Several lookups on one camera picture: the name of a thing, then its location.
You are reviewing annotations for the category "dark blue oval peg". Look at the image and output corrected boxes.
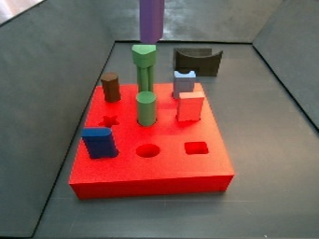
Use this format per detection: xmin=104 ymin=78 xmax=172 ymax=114
xmin=81 ymin=127 xmax=118 ymax=159

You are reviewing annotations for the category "brown hexagonal peg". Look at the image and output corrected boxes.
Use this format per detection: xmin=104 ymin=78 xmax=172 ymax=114
xmin=101 ymin=72 xmax=121 ymax=103

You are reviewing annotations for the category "salmon red rectangular peg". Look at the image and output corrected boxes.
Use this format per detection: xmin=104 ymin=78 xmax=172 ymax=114
xmin=177 ymin=91 xmax=204 ymax=121

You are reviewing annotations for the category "green cylinder peg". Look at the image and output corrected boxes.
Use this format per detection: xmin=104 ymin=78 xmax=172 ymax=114
xmin=136 ymin=91 xmax=157 ymax=126

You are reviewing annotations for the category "light blue notched peg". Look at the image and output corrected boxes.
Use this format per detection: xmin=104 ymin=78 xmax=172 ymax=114
xmin=173 ymin=71 xmax=196 ymax=99

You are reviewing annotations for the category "green triangular peg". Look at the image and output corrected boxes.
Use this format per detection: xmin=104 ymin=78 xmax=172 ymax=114
xmin=132 ymin=44 xmax=157 ymax=91

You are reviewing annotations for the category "purple rectangular block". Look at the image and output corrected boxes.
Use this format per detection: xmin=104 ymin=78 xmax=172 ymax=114
xmin=140 ymin=0 xmax=164 ymax=44

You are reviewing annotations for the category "black curved holder stand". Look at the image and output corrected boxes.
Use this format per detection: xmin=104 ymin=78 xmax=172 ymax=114
xmin=173 ymin=48 xmax=222 ymax=77

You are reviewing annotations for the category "red shape sorter board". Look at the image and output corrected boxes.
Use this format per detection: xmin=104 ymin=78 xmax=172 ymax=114
xmin=68 ymin=83 xmax=234 ymax=200

